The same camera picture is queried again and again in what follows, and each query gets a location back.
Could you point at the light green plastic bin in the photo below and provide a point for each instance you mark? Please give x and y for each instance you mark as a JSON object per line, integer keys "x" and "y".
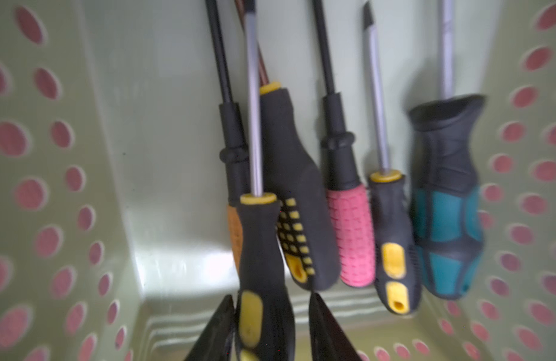
{"x": 114, "y": 239}

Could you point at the green black handle screwdriver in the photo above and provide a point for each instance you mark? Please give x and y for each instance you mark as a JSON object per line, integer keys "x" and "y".
{"x": 445, "y": 198}

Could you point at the black yellow screwdriver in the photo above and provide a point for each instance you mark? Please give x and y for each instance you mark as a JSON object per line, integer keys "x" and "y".
{"x": 397, "y": 274}
{"x": 265, "y": 317}

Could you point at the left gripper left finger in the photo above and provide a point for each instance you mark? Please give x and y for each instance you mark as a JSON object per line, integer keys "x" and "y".
{"x": 216, "y": 340}

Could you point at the orange handle screwdriver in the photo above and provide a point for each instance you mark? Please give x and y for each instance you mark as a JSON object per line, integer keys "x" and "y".
{"x": 235, "y": 154}

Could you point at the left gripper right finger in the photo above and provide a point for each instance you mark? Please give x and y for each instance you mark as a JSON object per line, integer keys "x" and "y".
{"x": 328, "y": 341}

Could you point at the pink handle screwdriver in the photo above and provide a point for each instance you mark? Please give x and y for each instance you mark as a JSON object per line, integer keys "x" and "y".
{"x": 347, "y": 195}

